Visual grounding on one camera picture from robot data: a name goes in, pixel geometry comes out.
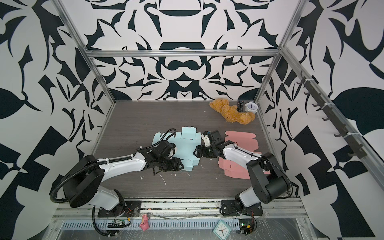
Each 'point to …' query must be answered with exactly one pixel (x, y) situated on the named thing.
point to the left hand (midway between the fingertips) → (181, 165)
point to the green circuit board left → (116, 223)
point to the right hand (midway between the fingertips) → (199, 152)
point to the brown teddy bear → (229, 112)
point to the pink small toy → (144, 224)
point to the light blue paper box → (186, 143)
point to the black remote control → (240, 106)
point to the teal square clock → (222, 231)
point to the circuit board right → (246, 226)
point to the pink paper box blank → (244, 140)
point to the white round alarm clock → (251, 107)
